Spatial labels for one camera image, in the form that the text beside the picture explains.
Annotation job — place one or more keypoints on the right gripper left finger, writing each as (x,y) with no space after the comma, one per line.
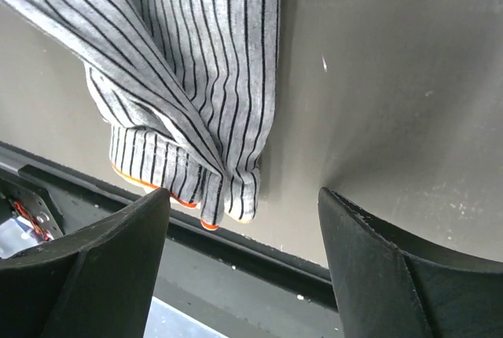
(95,282)

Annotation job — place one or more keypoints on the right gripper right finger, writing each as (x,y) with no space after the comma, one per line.
(389,282)

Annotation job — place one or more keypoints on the grey striped underwear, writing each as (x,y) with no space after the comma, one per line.
(187,86)

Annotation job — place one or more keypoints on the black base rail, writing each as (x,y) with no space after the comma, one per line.
(217,284)

